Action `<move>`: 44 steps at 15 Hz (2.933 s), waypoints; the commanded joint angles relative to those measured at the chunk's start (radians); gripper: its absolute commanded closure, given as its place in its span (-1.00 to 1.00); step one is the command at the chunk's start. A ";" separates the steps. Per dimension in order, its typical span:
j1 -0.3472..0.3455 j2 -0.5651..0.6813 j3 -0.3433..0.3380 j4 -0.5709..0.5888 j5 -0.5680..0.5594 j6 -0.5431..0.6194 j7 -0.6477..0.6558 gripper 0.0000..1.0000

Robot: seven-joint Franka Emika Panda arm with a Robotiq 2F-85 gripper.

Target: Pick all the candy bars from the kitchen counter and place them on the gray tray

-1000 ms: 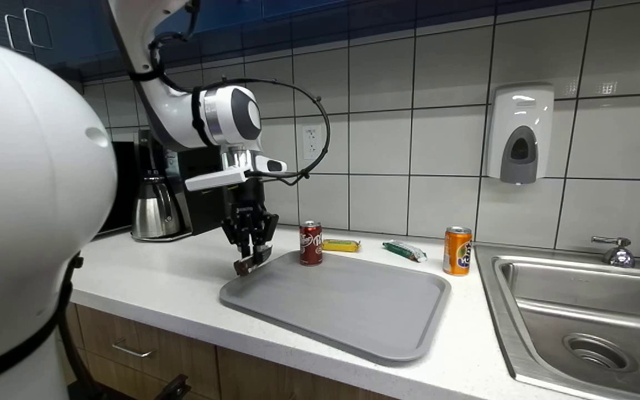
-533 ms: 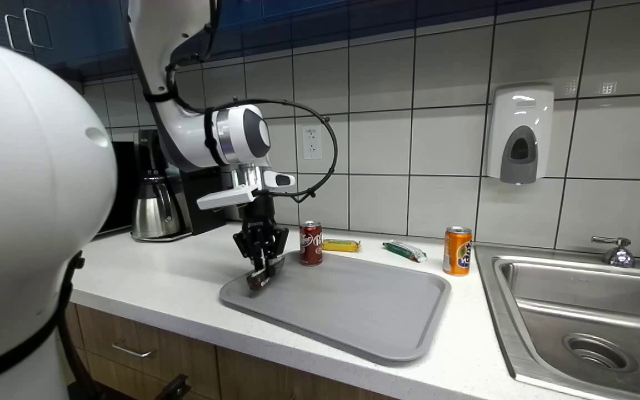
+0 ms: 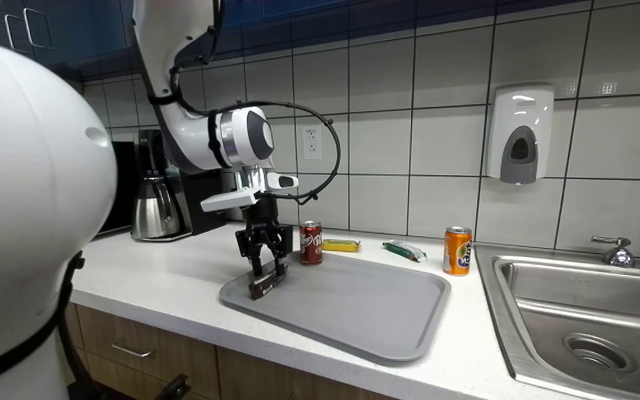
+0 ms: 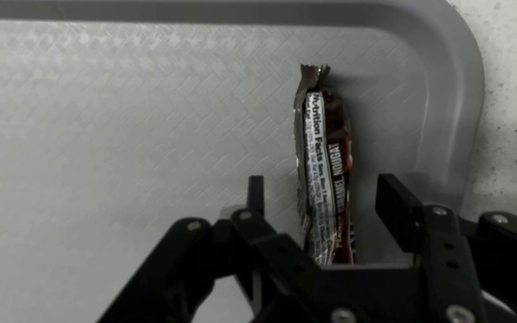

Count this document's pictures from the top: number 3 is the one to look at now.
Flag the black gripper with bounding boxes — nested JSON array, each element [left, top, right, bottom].
[[234, 193, 298, 281]]

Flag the yellow candy bar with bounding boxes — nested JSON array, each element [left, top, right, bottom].
[[322, 235, 363, 256]]

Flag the gray plastic tray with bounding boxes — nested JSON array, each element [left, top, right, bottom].
[[218, 249, 454, 366]]

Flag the red soda can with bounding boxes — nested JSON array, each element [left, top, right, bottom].
[[296, 218, 327, 268]]

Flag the black coffee maker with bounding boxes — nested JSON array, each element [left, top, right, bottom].
[[138, 129, 236, 240]]

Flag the wooden lower cabinet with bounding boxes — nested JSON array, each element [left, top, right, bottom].
[[61, 298, 396, 400]]

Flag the black microwave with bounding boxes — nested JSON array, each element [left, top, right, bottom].
[[96, 140, 142, 238]]

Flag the orange soda can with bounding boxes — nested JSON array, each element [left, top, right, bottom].
[[442, 225, 475, 277]]

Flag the blue upper cabinet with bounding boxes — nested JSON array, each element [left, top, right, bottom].
[[0, 0, 595, 85]]

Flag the stainless steel sink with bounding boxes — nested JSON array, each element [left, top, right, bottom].
[[473, 244, 640, 400]]

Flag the chrome faucet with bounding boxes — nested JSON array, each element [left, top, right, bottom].
[[588, 234, 640, 273]]

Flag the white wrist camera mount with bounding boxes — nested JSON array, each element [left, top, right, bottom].
[[198, 169, 301, 216]]

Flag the white wall outlet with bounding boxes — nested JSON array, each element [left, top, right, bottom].
[[301, 123, 325, 163]]

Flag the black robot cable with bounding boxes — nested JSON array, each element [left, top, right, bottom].
[[167, 64, 342, 207]]

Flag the long silver drawer handle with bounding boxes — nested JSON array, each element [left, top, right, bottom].
[[109, 341, 157, 361]]

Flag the white wall soap dispenser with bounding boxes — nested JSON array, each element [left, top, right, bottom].
[[487, 85, 557, 187]]

